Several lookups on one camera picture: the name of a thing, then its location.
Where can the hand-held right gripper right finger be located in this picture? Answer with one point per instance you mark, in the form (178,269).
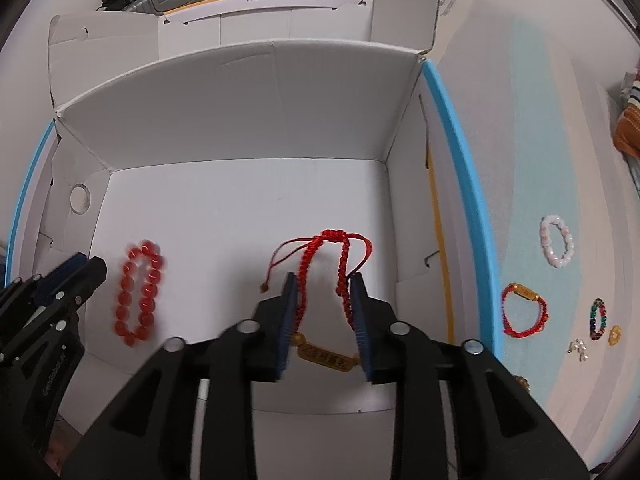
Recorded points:
(361,332)

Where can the silver earrings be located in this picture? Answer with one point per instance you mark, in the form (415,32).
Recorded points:
(577,346)

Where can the white cardboard box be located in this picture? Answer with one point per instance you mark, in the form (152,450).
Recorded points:
(240,160)

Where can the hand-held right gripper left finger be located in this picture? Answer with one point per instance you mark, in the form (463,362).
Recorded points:
(286,330)

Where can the striped pillow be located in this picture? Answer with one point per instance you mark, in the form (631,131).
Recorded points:
(630,120)

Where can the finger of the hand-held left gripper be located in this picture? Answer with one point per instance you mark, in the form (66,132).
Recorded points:
(92,272)
(67,266)

